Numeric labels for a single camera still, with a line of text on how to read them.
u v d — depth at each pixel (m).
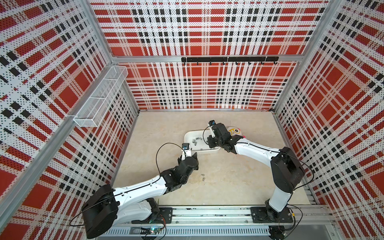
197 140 1.04
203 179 0.86
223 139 0.69
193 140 1.02
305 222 1.96
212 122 0.80
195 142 1.01
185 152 0.69
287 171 0.47
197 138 1.04
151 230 0.69
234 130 0.98
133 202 0.47
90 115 0.74
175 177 0.60
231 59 0.89
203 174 0.86
